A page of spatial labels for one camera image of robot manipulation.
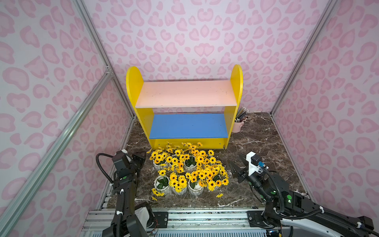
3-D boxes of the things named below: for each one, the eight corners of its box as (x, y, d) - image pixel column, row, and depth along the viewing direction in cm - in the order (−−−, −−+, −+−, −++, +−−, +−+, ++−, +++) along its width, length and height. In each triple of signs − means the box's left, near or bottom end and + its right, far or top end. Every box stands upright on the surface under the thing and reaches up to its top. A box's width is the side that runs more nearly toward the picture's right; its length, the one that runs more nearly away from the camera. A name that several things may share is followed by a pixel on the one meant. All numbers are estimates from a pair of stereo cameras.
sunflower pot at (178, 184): (172, 196, 83) (168, 186, 70) (173, 182, 88) (169, 171, 75) (187, 196, 83) (186, 186, 70) (188, 182, 87) (186, 171, 75)
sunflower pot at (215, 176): (203, 195, 83) (204, 185, 70) (202, 170, 92) (203, 158, 80) (225, 195, 83) (230, 185, 70) (222, 170, 92) (226, 158, 80)
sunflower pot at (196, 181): (186, 195, 83) (185, 185, 70) (187, 181, 88) (185, 169, 75) (206, 195, 83) (207, 185, 70) (205, 181, 88) (206, 169, 75)
